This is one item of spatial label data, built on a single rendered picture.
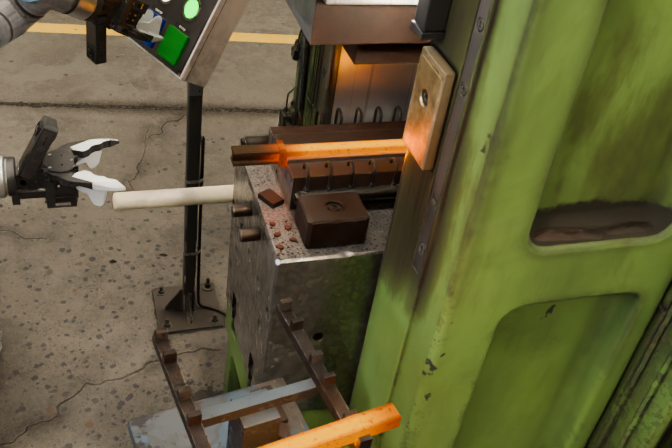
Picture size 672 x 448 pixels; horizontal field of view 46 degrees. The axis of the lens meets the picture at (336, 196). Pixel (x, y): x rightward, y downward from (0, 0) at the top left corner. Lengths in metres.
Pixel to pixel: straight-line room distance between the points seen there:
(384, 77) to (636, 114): 0.68
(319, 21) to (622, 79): 0.49
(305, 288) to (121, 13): 0.70
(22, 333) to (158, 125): 1.24
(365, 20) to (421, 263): 0.42
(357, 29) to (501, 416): 0.81
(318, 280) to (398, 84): 0.52
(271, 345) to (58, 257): 1.37
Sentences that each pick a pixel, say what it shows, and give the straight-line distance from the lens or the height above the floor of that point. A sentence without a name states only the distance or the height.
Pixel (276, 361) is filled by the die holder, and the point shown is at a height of 0.64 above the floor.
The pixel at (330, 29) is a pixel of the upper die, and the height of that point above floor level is 1.30.
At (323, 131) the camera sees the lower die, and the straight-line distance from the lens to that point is 1.69.
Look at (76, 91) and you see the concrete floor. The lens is 3.73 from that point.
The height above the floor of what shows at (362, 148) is 1.01.
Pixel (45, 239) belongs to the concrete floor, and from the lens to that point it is 2.92.
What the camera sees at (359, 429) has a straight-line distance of 1.18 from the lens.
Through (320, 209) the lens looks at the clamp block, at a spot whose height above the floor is 0.98.
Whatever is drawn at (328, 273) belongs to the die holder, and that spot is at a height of 0.87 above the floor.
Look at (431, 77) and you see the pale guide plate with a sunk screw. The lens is 1.21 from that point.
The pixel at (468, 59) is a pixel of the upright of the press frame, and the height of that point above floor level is 1.39.
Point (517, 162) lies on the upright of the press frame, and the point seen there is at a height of 1.29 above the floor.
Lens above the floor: 1.88
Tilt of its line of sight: 36 degrees down
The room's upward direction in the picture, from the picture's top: 10 degrees clockwise
